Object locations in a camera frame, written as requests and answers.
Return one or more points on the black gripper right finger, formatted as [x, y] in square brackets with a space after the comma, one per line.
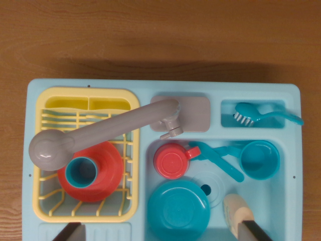
[252, 232]

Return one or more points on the red toy plate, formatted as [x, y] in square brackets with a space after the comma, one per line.
[110, 175]

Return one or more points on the teal cup with dark inside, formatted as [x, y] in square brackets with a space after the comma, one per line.
[69, 175]

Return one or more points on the grey toy faucet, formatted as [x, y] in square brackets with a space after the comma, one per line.
[105, 128]

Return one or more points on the teal toy fork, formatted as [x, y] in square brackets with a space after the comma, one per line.
[223, 150]

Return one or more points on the red toy cup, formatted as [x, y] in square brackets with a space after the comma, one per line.
[171, 163]

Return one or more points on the cream detergent bottle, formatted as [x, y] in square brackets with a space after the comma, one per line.
[234, 208]

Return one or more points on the light blue toy sink unit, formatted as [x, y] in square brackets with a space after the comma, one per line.
[250, 206]

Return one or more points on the yellow dish rack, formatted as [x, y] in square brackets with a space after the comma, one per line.
[86, 93]

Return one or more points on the teal toy knife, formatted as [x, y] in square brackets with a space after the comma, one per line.
[220, 163]

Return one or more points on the teal dish brush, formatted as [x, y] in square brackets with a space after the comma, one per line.
[247, 110]

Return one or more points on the teal toy bowl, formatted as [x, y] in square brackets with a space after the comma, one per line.
[178, 211]

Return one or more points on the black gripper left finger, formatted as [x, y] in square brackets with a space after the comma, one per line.
[74, 233]

